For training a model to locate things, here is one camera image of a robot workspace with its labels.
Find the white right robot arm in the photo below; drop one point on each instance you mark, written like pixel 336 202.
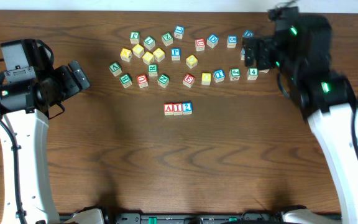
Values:
pixel 299 49

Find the blue T block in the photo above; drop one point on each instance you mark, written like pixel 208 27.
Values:
pixel 219 75

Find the blue d block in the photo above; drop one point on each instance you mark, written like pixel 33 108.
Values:
pixel 248 34
pixel 212 40

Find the blue P block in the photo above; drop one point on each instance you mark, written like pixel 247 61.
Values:
pixel 176 54

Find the red I block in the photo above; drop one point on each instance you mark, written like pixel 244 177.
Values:
pixel 177 109

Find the green 7 block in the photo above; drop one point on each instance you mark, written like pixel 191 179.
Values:
pixel 149 42

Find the red A block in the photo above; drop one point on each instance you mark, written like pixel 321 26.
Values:
pixel 168 109

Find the green B block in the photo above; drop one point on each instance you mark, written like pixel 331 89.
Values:
pixel 125 80

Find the blue 2 block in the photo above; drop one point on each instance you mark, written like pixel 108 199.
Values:
pixel 187 108

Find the blue D block far right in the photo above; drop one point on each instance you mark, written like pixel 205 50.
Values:
pixel 248 34

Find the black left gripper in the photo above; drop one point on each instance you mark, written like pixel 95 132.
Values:
pixel 72 86

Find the red E block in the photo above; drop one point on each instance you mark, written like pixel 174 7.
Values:
pixel 188 80

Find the green A block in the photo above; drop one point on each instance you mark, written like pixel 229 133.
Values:
pixel 115 69

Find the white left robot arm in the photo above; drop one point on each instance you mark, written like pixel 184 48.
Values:
pixel 29 87

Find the yellow block upper cluster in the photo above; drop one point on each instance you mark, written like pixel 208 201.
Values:
pixel 138 50

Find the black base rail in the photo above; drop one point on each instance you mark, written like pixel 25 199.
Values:
pixel 97 216

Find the green J block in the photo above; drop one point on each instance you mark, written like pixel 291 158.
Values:
pixel 234 74

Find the green Z block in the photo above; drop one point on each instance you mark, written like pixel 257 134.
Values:
pixel 167 39

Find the yellow block cluster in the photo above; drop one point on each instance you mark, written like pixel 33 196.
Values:
pixel 148 58
pixel 126 55
pixel 138 50
pixel 159 54

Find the green block top left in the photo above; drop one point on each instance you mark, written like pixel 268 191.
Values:
pixel 135 37

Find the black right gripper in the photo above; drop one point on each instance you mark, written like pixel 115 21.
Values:
pixel 264 46

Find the red U block upper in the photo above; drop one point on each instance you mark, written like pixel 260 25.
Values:
pixel 200 44

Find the green 4 block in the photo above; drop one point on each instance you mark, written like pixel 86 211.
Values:
pixel 252 73

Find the yellow O block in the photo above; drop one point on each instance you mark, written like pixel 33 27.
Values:
pixel 206 78

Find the yellow block centre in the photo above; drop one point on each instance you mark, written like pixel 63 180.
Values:
pixel 191 61

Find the yellow block middle cluster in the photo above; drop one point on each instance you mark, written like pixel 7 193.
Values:
pixel 148 58

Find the yellow G block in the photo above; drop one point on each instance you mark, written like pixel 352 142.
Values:
pixel 264 71

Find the red u block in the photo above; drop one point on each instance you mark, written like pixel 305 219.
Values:
pixel 142 81
pixel 200 44

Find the yellow block left cluster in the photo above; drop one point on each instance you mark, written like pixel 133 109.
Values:
pixel 126 55

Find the green R block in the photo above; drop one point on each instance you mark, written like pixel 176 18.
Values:
pixel 153 70

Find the blue L block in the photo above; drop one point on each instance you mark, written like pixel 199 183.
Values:
pixel 243 54

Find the yellow block right cluster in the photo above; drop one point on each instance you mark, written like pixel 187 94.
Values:
pixel 159 54

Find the red U block lower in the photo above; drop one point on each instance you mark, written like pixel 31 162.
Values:
pixel 142 81

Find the blue block top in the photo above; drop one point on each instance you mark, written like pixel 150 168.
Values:
pixel 179 32

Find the green N block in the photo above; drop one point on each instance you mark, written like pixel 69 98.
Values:
pixel 163 80

